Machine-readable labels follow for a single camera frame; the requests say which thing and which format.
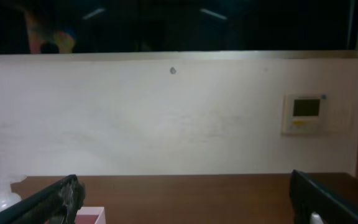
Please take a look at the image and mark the pink cardboard box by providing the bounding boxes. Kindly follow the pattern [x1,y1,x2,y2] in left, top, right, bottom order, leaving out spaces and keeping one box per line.
[75,207,106,224]

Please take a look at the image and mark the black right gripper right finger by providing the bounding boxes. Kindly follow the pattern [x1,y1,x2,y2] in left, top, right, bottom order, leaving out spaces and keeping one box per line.
[289,170,358,224]

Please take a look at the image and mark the dark window with frame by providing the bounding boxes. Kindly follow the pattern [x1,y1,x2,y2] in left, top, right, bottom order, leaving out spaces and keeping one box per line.
[0,0,358,55]

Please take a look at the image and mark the clear foam pump bottle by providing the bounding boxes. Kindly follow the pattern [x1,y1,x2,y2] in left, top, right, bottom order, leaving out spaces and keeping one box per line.
[0,174,27,212]

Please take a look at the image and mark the white wall control panel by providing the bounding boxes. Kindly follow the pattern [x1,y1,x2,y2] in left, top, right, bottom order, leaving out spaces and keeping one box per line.
[281,94,327,135]

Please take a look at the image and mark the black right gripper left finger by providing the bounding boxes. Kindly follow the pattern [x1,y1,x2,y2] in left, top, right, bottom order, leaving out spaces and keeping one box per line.
[0,174,85,224]

